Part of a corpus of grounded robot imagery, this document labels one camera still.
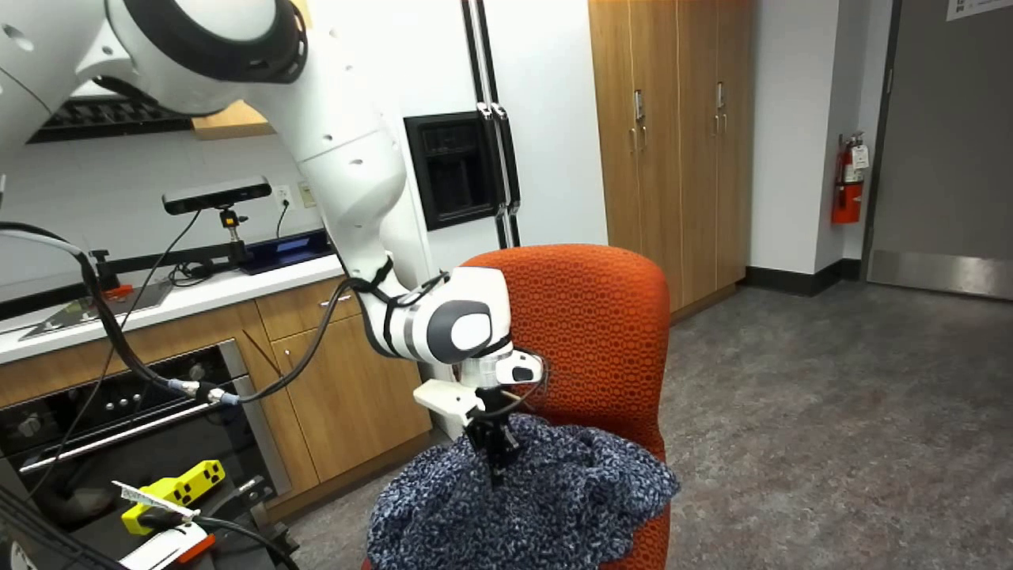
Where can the orange fabric chair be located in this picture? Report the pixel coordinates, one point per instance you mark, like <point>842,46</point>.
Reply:
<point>601,317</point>

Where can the tall wooden cabinet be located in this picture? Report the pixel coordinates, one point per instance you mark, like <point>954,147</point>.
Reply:
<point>674,135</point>

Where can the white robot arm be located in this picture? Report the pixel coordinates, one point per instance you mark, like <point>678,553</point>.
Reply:
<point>291,71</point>

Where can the grey door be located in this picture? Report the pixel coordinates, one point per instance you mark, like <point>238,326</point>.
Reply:
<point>943,156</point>

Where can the wooden base cabinet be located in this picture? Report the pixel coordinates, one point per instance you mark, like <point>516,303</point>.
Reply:
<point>338,410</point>

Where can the black stereo camera on stand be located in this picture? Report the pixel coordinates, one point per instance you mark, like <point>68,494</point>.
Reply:
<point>223,205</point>

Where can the blue flat box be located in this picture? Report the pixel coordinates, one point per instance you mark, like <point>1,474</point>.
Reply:
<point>285,250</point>

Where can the black built-in oven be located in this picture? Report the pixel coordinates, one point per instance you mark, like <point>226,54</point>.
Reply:
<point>68,451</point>

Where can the red fire extinguisher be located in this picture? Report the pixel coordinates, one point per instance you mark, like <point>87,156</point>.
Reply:
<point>849,182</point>

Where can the blue speckled fleece blanket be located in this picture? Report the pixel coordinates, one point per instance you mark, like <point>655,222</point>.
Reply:
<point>570,497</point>

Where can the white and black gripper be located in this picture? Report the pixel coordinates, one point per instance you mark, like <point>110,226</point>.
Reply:
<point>488,427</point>

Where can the yellow black handheld device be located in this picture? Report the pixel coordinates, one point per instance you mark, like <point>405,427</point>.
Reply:
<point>169,497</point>

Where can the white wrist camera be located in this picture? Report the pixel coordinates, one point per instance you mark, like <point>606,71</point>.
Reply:
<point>502,371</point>

